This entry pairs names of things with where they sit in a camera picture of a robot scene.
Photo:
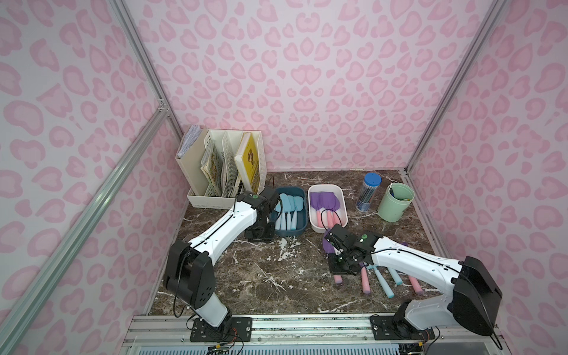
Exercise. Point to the yellow book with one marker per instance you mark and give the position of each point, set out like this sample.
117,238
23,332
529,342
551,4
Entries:
248,164

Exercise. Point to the blue lid pen tube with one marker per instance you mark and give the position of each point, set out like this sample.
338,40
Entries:
370,184

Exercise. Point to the green cup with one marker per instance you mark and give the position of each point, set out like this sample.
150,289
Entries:
395,201

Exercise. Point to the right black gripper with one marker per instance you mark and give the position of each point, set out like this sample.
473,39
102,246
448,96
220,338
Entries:
339,260

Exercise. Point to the teal heart shovel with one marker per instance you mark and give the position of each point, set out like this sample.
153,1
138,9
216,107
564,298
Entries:
297,204

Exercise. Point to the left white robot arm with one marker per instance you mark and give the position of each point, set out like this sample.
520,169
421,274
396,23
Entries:
189,272

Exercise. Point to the teal round shovel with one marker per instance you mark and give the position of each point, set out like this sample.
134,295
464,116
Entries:
279,218
291,220

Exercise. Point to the beige folder with papers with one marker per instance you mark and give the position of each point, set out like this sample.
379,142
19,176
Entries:
189,156

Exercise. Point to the aluminium front rail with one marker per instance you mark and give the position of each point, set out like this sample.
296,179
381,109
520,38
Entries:
302,334

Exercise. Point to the purple shovel far right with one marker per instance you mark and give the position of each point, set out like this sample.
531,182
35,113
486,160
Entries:
416,285

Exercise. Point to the illustrated picture book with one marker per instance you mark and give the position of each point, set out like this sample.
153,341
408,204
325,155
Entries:
211,166

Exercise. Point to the purple square shovel pink handle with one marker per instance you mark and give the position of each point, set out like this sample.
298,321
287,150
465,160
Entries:
316,204

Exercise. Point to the teal pointed shovel far right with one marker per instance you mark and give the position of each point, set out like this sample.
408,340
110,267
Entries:
395,276

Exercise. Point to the dark teal storage box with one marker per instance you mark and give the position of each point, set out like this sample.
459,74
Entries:
303,217

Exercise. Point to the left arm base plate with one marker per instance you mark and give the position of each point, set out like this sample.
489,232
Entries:
235,328

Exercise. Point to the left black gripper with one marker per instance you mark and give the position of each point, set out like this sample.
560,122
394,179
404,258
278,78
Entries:
260,231

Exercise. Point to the white file organizer rack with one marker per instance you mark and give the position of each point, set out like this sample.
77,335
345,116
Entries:
227,143

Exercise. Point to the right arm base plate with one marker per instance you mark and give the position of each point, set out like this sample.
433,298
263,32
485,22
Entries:
392,328

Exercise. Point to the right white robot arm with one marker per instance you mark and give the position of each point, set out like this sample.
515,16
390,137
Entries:
468,297

